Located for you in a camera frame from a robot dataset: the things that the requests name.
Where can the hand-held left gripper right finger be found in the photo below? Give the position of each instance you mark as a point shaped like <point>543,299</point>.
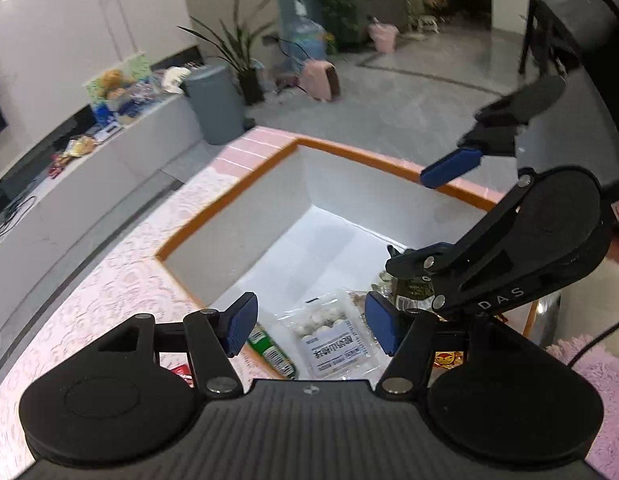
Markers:
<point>382,322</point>

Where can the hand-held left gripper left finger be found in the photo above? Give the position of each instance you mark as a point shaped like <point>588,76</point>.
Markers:
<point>242,322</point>

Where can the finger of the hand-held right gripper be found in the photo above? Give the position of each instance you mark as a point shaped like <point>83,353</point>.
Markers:
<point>449,167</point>
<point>419,261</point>

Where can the dark green snack packet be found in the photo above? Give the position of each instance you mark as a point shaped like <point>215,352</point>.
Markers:
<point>414,287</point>

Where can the green tube snack packet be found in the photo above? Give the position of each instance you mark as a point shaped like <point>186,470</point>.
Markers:
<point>270,352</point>

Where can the clear packet of white balls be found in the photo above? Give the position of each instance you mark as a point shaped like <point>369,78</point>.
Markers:
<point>329,337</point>

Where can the red yellow snack packet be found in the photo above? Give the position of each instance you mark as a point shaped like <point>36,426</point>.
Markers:
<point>452,359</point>

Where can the red-brown printed clear packet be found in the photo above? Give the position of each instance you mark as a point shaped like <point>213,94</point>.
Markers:
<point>182,375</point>

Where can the orange cardboard box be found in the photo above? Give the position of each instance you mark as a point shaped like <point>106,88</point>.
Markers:
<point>314,180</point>

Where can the pink bucket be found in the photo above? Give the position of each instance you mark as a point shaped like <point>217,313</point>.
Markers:
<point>383,37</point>

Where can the small white stool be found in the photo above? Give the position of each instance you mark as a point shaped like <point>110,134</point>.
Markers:
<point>430,22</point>

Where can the pink space heater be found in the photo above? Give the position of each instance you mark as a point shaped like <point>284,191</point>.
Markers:
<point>319,80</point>

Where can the dark wooden chair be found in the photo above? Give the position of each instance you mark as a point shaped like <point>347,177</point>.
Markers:
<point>534,35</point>

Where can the pink fluffy rug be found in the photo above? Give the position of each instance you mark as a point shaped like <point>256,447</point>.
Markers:
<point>599,395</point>

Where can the white marble television console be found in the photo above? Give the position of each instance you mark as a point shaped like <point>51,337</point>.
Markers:
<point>89,200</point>

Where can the blue water jug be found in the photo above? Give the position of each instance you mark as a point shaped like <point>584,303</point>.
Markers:
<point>304,35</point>

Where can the trailing green vine plant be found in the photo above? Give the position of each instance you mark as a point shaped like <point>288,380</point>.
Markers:
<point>334,0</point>

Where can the grey trash can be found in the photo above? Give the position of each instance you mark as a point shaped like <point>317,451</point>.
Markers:
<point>214,105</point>

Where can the white flat scale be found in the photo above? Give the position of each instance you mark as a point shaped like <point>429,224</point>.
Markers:
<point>109,131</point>

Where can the pile of snack bags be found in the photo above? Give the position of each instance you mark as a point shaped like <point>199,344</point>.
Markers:
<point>71,155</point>

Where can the long-leaf potted plant black pot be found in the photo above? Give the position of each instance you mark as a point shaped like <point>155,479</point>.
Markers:
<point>239,40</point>

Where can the blue carton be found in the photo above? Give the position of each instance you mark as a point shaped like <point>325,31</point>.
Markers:
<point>101,114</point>

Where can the brown teddy bear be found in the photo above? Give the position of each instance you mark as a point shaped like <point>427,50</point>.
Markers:
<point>113,85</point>

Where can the green white picture card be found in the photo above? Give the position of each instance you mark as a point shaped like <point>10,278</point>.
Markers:
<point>137,67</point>

